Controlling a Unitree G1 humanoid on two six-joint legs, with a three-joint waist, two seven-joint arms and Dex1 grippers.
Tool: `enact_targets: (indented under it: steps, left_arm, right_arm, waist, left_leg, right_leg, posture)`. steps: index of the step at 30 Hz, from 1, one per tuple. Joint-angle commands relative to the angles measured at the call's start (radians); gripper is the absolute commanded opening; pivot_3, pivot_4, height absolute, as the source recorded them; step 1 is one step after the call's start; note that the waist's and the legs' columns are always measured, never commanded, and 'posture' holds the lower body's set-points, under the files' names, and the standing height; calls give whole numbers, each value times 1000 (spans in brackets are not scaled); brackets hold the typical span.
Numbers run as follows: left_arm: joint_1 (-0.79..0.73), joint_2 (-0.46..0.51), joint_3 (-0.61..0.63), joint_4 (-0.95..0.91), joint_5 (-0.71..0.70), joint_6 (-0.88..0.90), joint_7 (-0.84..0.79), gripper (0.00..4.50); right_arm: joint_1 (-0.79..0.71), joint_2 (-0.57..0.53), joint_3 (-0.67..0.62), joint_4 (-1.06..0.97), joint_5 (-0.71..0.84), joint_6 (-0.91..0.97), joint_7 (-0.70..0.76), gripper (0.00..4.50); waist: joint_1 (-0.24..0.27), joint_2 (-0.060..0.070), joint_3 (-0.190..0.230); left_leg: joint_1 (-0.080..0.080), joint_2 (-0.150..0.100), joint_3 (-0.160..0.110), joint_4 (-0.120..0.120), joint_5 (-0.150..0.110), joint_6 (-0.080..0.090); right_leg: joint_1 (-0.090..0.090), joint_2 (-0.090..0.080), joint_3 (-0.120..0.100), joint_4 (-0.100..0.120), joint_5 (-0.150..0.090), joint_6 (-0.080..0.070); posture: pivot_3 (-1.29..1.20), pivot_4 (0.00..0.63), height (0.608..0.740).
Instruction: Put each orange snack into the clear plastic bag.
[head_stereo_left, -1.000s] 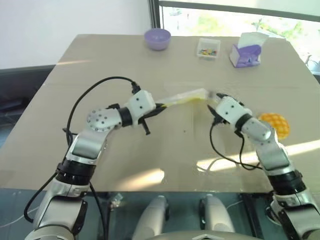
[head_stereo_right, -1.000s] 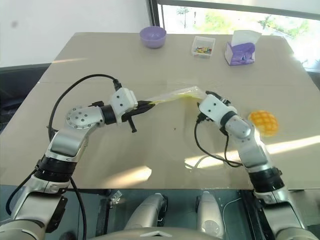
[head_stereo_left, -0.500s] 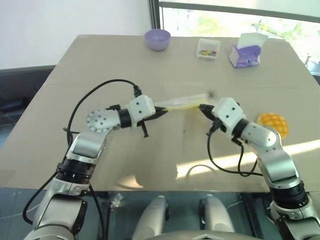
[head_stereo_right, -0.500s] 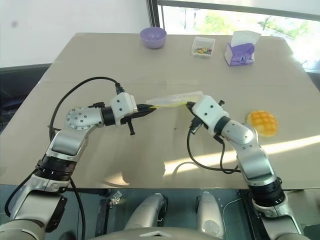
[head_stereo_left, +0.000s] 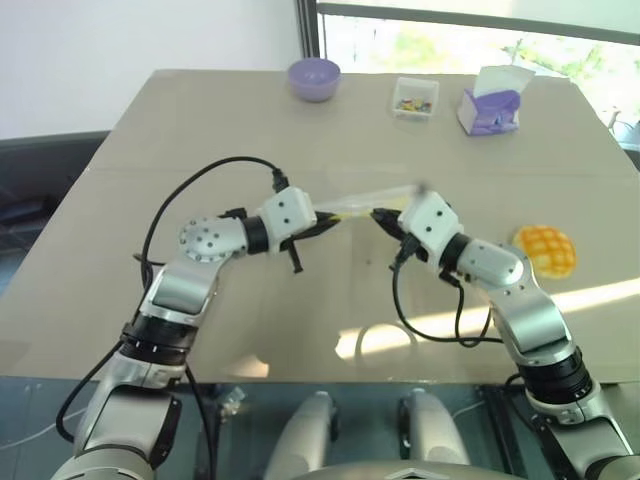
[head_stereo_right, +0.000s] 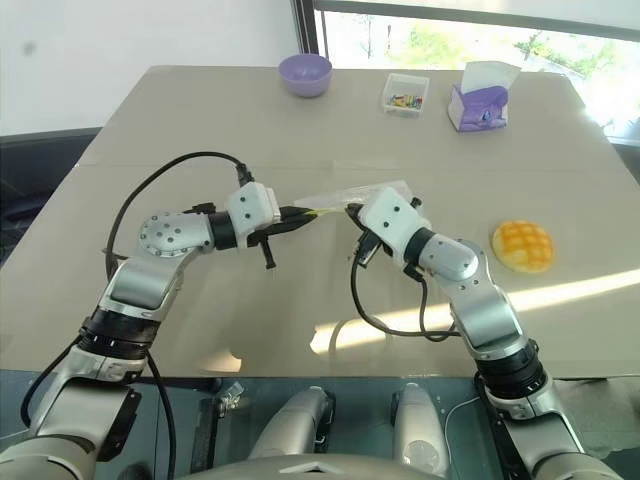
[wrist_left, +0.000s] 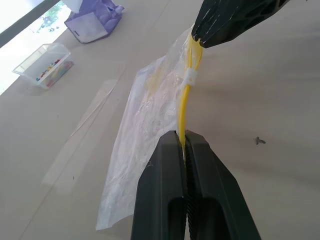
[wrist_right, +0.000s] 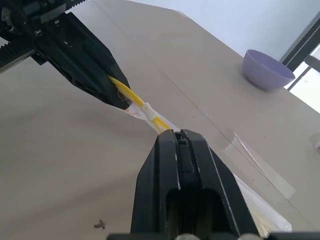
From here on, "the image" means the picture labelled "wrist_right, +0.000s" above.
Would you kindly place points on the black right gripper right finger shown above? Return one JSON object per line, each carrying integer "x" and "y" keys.
{"x": 215, "y": 180}

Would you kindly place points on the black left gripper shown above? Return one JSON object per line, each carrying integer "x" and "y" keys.
{"x": 22, "y": 22}

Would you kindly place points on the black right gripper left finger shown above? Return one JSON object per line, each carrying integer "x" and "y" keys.
{"x": 155, "y": 180}

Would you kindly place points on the clear plastic zipper bag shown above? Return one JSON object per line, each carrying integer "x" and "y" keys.
{"x": 147, "y": 110}

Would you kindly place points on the small dark table speck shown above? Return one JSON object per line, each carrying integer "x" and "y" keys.
{"x": 100, "y": 223}

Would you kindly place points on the purple plastic bowl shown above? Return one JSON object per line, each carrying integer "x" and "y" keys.
{"x": 265, "y": 70}

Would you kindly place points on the dark window frame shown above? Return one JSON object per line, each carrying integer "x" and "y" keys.
{"x": 300, "y": 45}

